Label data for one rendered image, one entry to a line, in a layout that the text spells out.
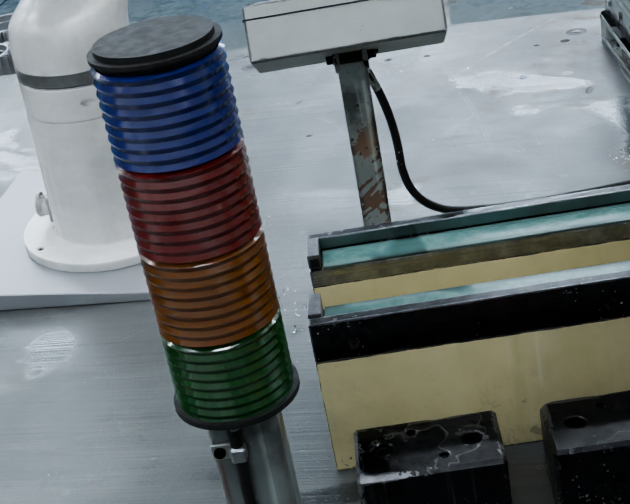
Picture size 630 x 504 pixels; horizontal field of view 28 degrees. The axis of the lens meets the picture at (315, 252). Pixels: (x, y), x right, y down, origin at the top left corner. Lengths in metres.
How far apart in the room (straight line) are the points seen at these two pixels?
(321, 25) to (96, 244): 0.37
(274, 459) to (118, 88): 0.21
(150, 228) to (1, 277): 0.76
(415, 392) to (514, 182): 0.47
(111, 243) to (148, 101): 0.78
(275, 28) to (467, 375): 0.35
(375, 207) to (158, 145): 0.63
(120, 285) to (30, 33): 0.26
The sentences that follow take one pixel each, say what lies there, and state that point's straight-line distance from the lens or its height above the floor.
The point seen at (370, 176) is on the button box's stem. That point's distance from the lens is 1.14.
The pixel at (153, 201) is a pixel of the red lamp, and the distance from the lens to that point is 0.56.
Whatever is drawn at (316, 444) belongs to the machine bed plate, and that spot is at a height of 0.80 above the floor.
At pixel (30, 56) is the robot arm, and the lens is 1.24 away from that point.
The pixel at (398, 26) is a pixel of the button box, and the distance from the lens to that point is 1.08.
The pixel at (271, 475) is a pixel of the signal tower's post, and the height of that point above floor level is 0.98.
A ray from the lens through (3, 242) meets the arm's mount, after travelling 1.39.
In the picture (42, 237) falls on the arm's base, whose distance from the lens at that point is 1.36.
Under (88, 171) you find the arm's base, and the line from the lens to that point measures 1.27.
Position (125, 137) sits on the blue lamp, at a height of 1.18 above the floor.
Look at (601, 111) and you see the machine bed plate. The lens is 1.49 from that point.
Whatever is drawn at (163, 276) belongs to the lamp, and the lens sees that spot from 0.58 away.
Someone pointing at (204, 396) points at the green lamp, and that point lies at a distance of 0.61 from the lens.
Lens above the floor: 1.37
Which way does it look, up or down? 27 degrees down
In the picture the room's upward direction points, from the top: 11 degrees counter-clockwise
